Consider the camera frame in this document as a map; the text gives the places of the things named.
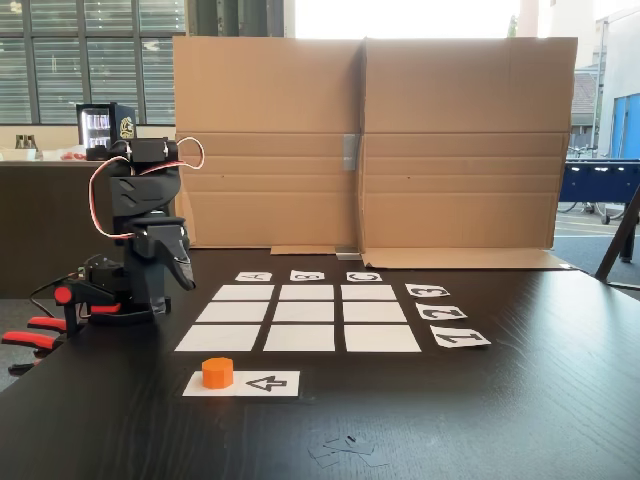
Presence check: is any round orange token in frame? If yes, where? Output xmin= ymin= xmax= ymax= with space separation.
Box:
xmin=201 ymin=357 xmax=234 ymax=390

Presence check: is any blank white paper square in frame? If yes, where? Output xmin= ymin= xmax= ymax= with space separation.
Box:
xmin=263 ymin=324 xmax=336 ymax=352
xmin=195 ymin=301 xmax=271 ymax=323
xmin=344 ymin=324 xmax=423 ymax=353
xmin=212 ymin=284 xmax=276 ymax=302
xmin=341 ymin=284 xmax=398 ymax=301
xmin=272 ymin=301 xmax=335 ymax=323
xmin=279 ymin=284 xmax=335 ymax=301
xmin=174 ymin=324 xmax=262 ymax=352
xmin=342 ymin=301 xmax=408 ymax=323

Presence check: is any red black spring clamp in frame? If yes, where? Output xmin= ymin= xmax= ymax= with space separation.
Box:
xmin=0 ymin=331 xmax=57 ymax=377
xmin=27 ymin=279 xmax=124 ymax=340

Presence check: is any black mini fridge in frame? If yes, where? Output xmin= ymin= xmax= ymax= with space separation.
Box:
xmin=75 ymin=102 xmax=137 ymax=151

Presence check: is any dark brown counter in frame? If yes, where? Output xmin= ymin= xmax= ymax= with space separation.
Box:
xmin=0 ymin=158 xmax=177 ymax=301

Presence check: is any white arrow paper sheet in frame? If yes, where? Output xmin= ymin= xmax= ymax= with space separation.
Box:
xmin=182 ymin=370 xmax=301 ymax=398

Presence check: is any narrower brown cardboard panel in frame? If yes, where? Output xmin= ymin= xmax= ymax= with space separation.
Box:
xmin=172 ymin=35 xmax=366 ymax=256

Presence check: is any grey tape strip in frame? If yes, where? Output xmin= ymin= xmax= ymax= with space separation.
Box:
xmin=342 ymin=133 xmax=361 ymax=172

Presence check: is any paper sheet number 3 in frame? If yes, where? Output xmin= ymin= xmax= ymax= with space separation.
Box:
xmin=404 ymin=283 xmax=451 ymax=300

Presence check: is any paper sheet number 2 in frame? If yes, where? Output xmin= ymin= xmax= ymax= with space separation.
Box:
xmin=415 ymin=302 xmax=469 ymax=321

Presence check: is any paper sheet number 1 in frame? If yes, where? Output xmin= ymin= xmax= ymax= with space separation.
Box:
xmin=429 ymin=325 xmax=492 ymax=349

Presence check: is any wider brown cardboard panel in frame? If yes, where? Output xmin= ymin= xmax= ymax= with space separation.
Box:
xmin=359 ymin=35 xmax=581 ymax=271

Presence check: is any blue foosball table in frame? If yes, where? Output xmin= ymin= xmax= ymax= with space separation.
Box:
xmin=557 ymin=158 xmax=640 ymax=226

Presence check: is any dark wooden slanted leg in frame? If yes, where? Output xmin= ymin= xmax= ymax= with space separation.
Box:
xmin=594 ymin=184 xmax=640 ymax=291

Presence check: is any white red servo cable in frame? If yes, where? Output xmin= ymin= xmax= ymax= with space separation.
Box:
xmin=88 ymin=154 xmax=137 ymax=242

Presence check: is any black power cable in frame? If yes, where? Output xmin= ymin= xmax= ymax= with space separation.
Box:
xmin=29 ymin=277 xmax=69 ymax=312

